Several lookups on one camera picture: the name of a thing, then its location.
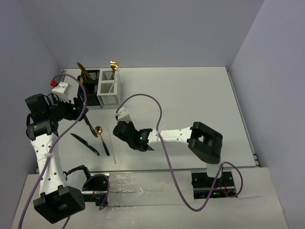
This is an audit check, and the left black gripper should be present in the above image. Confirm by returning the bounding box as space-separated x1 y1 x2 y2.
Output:
47 94 88 122

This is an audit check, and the gold knife green handle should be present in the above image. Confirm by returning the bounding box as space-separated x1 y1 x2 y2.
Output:
76 62 91 80

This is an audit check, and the gold fork green handle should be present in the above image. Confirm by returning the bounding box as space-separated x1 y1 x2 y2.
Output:
110 61 117 80
111 62 119 80

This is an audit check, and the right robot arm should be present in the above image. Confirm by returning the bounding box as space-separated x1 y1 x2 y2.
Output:
113 121 224 187

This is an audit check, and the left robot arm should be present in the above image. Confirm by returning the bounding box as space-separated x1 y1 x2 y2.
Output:
25 94 88 224

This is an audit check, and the black knife upper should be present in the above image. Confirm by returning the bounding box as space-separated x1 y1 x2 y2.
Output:
83 115 98 137

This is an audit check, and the black knife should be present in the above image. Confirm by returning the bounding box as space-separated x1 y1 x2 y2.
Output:
83 115 98 137
70 133 100 156

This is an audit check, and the black utensil caddy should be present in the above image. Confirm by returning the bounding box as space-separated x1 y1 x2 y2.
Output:
81 70 100 106

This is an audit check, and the black knife lower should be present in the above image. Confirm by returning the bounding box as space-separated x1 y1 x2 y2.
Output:
70 133 100 156

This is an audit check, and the white utensil caddy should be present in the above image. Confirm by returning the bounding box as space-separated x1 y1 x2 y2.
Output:
97 70 121 107

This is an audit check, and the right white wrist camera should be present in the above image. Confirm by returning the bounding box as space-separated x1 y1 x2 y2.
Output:
115 107 132 123

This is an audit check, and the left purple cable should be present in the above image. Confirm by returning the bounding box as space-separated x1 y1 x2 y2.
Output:
18 73 110 229

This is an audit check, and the purple cable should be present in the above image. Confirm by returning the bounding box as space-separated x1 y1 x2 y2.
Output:
116 93 244 212
18 73 110 229

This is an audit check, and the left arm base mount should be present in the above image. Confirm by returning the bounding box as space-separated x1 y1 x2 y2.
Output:
81 174 110 209

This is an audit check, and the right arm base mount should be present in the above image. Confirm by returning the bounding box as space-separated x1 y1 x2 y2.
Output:
192 171 236 199

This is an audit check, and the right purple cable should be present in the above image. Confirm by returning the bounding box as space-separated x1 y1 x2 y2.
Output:
116 93 244 212

